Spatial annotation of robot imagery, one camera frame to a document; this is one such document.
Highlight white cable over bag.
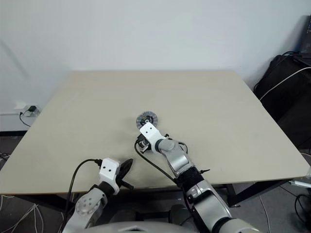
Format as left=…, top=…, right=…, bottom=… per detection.
left=259, top=67, right=311, bottom=100

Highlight dark monitor screen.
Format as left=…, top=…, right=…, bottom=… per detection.
left=300, top=15, right=311, bottom=66

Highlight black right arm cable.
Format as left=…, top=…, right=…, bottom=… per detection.
left=134, top=139, right=190, bottom=209

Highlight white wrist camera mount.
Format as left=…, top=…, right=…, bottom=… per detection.
left=99, top=157, right=121, bottom=195
left=139, top=122, right=163, bottom=153

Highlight silver hinged motor lid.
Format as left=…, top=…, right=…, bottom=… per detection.
left=135, top=110, right=158, bottom=131

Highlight white floor cables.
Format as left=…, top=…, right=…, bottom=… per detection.
left=0, top=194, right=41, bottom=233

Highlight white wall power outlet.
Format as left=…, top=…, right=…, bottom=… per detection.
left=23, top=104, right=41, bottom=117

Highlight white metal rail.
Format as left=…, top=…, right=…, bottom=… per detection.
left=289, top=176, right=311, bottom=188

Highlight black floor cable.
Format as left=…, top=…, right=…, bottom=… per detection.
left=295, top=194, right=311, bottom=219

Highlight large black bag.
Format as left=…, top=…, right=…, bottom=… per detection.
left=254, top=54, right=311, bottom=149

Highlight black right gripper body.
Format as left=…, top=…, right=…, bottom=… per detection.
left=136, top=134, right=151, bottom=153

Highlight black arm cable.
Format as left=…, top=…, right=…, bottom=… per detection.
left=134, top=139, right=190, bottom=209
left=64, top=159, right=103, bottom=220

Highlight black adapter cable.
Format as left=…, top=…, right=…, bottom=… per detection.
left=19, top=111, right=31, bottom=127

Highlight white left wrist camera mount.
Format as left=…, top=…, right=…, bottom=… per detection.
left=99, top=157, right=121, bottom=195

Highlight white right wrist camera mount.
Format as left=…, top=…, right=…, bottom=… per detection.
left=139, top=122, right=163, bottom=153

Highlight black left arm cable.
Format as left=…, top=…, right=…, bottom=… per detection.
left=64, top=159, right=103, bottom=220

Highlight black table frame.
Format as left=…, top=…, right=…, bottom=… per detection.
left=0, top=179, right=294, bottom=214

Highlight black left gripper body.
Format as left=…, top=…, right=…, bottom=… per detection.
left=116, top=163, right=124, bottom=185

